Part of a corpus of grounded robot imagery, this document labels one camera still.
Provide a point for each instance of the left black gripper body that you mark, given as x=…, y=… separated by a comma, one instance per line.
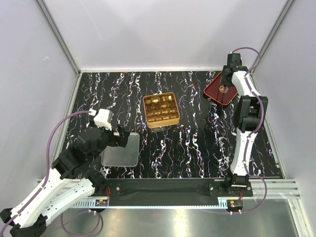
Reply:
x=116, y=140

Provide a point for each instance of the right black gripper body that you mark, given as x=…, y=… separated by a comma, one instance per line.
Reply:
x=224, y=80

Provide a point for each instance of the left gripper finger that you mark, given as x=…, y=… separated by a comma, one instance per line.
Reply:
x=121, y=131
x=124, y=139

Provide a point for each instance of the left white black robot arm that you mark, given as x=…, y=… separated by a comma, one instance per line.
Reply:
x=72, y=177

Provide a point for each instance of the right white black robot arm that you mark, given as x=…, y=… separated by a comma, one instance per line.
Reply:
x=248, y=119

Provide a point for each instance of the gold chocolate tin box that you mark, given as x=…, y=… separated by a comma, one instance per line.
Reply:
x=163, y=116

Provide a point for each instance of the silver tin lid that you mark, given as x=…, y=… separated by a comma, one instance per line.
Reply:
x=122, y=157

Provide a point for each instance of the red square tray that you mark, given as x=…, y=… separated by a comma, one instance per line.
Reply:
x=212, y=91

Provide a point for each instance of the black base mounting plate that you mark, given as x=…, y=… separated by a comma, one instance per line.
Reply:
x=171, y=192

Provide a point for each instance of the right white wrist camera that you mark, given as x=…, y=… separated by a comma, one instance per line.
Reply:
x=234, y=60

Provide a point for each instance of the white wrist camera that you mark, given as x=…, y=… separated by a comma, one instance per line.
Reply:
x=101, y=118
x=234, y=60

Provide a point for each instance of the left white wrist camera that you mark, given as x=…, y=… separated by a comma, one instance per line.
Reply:
x=101, y=118

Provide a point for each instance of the white slotted cable duct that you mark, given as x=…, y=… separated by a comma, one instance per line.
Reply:
x=92, y=203

